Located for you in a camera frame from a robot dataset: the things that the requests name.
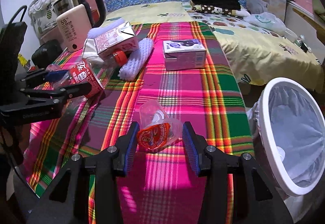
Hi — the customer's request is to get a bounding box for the red label plastic bottle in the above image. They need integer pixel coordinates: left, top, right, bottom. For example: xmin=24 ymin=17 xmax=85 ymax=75
xmin=51 ymin=49 xmax=127 ymax=98

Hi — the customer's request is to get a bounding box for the clear jelly cup orange lid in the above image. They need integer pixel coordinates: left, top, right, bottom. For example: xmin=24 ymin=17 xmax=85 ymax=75
xmin=137 ymin=100 xmax=183 ymax=152

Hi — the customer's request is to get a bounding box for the white-capped labelled bottle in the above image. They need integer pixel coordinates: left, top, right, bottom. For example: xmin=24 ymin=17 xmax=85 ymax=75
xmin=276 ymin=146 xmax=285 ymax=162

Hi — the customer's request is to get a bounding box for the floral bag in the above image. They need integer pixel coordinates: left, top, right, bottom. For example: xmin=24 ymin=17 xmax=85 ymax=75
xmin=28 ymin=0 xmax=58 ymax=39

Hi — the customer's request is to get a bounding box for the pink milk carton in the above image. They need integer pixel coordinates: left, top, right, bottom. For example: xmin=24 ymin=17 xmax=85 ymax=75
xmin=94 ymin=21 xmax=139 ymax=59

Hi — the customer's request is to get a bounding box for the translucent bin liner bag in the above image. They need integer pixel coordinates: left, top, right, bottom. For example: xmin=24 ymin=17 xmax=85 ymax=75
xmin=246 ymin=85 xmax=325 ymax=223

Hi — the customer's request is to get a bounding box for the pink plaid tablecloth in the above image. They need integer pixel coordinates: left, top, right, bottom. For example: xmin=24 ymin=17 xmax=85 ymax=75
xmin=21 ymin=22 xmax=253 ymax=223

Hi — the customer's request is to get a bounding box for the purple juice carton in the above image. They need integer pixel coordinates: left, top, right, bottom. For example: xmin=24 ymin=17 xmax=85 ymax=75
xmin=163 ymin=39 xmax=207 ymax=71

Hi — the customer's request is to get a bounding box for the yellow pineapple bed sheet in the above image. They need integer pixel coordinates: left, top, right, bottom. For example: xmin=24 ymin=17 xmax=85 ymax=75
xmin=106 ymin=2 xmax=324 ymax=94

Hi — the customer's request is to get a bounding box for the small green jar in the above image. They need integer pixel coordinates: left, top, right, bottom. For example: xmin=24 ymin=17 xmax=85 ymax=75
xmin=294 ymin=35 xmax=305 ymax=47

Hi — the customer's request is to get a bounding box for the white plastic bag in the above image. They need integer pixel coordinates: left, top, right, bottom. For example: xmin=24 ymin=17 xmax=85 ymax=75
xmin=244 ymin=12 xmax=286 ymax=36

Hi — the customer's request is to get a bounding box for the polka dot folded cloth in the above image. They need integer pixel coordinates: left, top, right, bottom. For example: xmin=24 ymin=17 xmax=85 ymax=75
xmin=190 ymin=1 xmax=251 ymax=17

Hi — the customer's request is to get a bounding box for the black folded cloth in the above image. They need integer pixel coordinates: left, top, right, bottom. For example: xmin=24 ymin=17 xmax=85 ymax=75
xmin=191 ymin=0 xmax=241 ymax=10

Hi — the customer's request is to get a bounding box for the electric kettle black handle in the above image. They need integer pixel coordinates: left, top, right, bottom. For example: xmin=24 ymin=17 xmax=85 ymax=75
xmin=52 ymin=0 xmax=107 ymax=53

